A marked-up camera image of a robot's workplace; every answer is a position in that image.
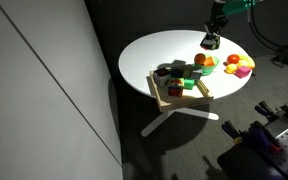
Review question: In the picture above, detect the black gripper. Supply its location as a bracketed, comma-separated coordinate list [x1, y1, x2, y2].
[204, 2, 228, 35]

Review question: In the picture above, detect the orange toy fruit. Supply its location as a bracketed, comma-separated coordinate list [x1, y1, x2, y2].
[194, 53, 206, 65]

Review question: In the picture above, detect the orange toy block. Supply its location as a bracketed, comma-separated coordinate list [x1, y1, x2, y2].
[203, 56, 215, 66]

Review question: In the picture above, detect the red toy tomato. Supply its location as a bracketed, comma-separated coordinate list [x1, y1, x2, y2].
[226, 54, 240, 64]

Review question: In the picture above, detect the yellow toy lemon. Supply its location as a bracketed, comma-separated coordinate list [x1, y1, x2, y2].
[238, 60, 248, 67]
[225, 64, 237, 74]

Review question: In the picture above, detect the yellow toy banana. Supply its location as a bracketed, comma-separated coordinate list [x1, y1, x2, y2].
[240, 55, 255, 69]

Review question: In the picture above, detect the pink toy cube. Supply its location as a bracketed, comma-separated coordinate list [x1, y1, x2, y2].
[234, 66, 251, 78]

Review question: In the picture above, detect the green toy block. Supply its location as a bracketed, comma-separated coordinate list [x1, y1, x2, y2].
[184, 79, 195, 90]

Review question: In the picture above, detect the wooden tray box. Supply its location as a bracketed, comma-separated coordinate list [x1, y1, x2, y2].
[146, 68, 215, 113]

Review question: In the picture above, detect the black white patterned block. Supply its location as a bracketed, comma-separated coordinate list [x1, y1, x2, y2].
[153, 68, 170, 86]

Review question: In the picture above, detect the green plastic bowl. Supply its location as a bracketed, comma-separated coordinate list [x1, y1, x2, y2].
[194, 54, 219, 75]

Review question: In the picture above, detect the white round table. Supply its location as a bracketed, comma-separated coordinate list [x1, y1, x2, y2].
[118, 30, 249, 137]

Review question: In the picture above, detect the purple clamp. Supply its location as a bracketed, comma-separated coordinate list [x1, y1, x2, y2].
[254, 101, 288, 122]
[221, 121, 282, 152]

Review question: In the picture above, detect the black cable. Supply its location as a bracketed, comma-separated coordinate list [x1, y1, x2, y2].
[247, 0, 288, 68]

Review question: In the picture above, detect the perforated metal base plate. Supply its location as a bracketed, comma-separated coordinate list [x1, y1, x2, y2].
[217, 117, 288, 180]

